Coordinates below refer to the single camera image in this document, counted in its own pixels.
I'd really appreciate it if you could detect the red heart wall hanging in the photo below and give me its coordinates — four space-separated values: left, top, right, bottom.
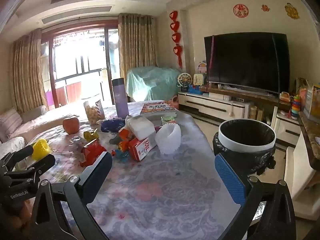
169 10 184 69

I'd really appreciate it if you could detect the red snack packet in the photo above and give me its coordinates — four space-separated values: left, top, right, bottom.
128 137 157 161

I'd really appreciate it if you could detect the striped cushion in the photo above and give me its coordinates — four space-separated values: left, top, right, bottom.
0 107 23 138

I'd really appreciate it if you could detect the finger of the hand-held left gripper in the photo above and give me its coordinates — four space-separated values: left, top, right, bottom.
0 145 34 172
11 154 56 180

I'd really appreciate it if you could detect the toy ferris wheel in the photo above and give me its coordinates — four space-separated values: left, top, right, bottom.
177 73 193 92

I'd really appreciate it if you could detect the red apple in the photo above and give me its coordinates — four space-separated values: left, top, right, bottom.
62 116 80 134

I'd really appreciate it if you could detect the white television cabinet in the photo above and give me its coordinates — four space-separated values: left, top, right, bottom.
177 85 304 148

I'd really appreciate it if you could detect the red crinkled packet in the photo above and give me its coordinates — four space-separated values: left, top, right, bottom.
80 139 107 167

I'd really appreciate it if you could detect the rainbow stacking rings toy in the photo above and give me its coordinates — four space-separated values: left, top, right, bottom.
290 95 303 119

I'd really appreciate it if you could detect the gold and red wall decoration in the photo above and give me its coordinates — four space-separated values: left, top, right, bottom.
284 3 300 20

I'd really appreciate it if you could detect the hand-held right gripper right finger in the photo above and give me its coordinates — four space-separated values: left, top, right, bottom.
214 153 297 240

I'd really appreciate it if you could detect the purple thermos bottle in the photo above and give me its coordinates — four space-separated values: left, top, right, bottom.
111 78 129 119

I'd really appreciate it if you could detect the colourful picture book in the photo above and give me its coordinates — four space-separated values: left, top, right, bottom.
140 100 180 118

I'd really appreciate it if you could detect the pink house cutout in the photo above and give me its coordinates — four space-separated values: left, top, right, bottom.
197 60 208 74

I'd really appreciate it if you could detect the floral tablecloth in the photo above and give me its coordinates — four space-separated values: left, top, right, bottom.
15 100 242 240

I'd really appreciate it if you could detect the person's left hand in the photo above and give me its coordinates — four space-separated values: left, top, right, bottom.
7 201 34 233

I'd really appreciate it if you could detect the clear snack bag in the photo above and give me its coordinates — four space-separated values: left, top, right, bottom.
83 99 105 125

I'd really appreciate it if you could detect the orange snack packet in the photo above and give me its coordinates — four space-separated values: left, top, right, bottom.
109 128 135 145

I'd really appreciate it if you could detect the blue printed wrapper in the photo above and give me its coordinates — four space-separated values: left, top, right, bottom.
111 149 130 158

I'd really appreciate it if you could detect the white bin with black liner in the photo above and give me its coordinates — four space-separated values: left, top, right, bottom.
212 119 277 177

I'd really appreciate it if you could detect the crumpled silver wrapper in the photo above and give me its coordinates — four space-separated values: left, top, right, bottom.
69 135 87 152

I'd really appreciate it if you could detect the black flat television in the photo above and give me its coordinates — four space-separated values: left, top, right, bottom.
204 32 290 98

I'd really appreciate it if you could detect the beige patterned curtain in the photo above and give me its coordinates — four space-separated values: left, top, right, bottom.
117 12 160 80
11 29 49 113

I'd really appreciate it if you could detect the sliding glass door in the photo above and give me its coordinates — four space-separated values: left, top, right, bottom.
41 20 120 108

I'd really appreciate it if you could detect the yellow plastic toy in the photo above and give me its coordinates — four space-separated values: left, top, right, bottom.
31 139 52 161

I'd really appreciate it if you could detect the dark blue cloth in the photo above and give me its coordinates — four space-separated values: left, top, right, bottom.
101 118 125 133

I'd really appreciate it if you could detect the beige sofa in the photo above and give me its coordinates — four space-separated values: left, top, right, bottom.
0 105 60 143

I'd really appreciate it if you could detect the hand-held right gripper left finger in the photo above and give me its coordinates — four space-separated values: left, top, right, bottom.
30 152 113 240

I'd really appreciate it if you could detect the marble counter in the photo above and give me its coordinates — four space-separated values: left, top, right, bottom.
299 110 320 170

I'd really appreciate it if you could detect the white foam fruit net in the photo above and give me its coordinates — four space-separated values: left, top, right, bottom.
154 123 181 155

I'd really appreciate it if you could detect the white tissue pack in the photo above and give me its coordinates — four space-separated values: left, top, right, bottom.
125 116 155 140

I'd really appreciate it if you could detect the teal covered armchair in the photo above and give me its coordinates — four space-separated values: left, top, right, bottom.
125 66 182 102

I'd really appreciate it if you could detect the round red paper decoration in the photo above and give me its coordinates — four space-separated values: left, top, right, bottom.
233 4 249 19

